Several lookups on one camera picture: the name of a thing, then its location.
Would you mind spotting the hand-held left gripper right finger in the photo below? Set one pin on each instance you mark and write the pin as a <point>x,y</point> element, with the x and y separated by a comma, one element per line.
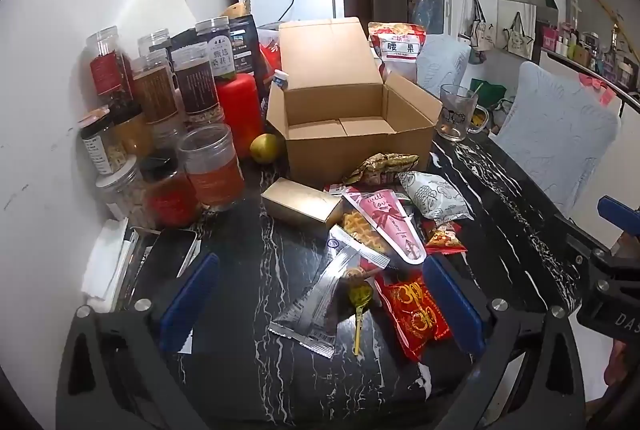
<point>452,305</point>

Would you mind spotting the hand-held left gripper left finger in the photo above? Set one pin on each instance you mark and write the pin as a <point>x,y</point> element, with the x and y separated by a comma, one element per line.
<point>187,305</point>

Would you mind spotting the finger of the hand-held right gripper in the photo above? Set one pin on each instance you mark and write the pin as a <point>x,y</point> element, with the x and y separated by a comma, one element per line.
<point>585,247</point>
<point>617,212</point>

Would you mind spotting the red gold-print snack packet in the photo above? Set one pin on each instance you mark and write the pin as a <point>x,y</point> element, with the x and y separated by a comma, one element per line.
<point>410,315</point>

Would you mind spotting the small orange-red snack packet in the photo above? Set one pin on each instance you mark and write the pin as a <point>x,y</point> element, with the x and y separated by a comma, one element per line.
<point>442,240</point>

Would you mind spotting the yellow-green lollipop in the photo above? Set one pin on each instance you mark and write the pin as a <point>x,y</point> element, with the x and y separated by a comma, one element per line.
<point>359,297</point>

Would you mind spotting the pink triangular snack packet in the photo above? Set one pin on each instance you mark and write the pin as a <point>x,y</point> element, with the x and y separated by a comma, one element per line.
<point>395,225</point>

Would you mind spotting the clear lollipop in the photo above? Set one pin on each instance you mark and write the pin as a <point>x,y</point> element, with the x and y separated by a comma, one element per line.
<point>357,273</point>

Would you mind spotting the white line-drawing bread packet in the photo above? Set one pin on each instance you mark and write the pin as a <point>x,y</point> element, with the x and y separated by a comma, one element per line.
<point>435,197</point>

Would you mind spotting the clear waffle packet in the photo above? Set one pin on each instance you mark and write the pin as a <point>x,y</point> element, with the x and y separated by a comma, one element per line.
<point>357,227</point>

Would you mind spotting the silver snack packet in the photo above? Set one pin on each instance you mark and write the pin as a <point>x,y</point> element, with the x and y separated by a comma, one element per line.
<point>320,300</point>

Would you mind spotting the green gold snack packet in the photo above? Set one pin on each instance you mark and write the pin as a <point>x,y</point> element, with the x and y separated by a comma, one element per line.
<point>382,167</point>

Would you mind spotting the cardboard box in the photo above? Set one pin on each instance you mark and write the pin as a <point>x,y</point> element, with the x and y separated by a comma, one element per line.
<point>350,149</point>

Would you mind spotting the person's right hand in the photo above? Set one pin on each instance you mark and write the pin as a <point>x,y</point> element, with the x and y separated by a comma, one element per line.
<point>619,362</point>

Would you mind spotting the black phone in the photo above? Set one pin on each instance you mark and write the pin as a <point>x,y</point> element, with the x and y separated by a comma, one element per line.
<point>165,255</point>

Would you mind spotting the light blue covered chair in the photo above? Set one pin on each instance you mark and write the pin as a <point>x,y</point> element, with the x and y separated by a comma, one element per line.
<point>555,144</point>
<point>442,59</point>

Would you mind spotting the white paper stack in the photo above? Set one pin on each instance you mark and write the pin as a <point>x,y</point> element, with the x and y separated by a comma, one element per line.
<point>105,255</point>

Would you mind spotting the pink bow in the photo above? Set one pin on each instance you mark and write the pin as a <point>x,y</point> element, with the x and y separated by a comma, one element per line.
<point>597,87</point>

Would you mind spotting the gold rectangular box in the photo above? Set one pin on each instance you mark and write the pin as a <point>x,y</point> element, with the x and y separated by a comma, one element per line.
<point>300,205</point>

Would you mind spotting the white counter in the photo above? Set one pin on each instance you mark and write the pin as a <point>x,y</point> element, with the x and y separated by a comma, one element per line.
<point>565,64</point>

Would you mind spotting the row of bottles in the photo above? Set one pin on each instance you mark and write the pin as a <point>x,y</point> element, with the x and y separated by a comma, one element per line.
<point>595,52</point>

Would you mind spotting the yellow-green lemon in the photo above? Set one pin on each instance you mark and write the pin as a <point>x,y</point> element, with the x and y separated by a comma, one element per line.
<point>265,148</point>

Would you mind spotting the green bag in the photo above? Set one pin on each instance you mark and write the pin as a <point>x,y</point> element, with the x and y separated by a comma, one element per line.
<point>487,89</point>

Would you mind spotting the glass mug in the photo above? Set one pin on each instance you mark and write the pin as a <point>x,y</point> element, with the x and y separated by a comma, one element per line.
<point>457,114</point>

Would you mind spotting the stirring stick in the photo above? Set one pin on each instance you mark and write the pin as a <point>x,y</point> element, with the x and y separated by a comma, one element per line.
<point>475,90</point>

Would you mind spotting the hanging canvas tote bag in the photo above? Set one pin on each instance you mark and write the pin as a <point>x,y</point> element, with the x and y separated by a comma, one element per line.
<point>482,27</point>
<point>517,37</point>

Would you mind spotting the red plastic container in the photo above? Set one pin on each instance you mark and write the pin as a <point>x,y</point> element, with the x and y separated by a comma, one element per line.
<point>240,109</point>

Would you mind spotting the cluster of clear plastic jars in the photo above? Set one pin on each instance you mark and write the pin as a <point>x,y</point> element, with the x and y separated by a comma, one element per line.
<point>197,79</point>

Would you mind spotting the small white blue-capped bottle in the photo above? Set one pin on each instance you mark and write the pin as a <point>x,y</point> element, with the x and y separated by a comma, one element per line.
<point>281,79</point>

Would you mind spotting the white red nut bag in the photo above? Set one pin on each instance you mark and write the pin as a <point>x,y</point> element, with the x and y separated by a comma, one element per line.
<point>397,52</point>

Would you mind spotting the black snack bag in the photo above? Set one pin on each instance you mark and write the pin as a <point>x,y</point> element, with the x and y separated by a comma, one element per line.
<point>245,39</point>

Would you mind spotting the wooden board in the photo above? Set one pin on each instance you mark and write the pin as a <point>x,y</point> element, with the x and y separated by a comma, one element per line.
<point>229,11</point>

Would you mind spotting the white board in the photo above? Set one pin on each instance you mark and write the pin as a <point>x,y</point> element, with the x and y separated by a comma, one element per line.
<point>155,4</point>

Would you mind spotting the white refrigerator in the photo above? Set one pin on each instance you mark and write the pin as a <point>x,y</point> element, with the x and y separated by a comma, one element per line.
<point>310,2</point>

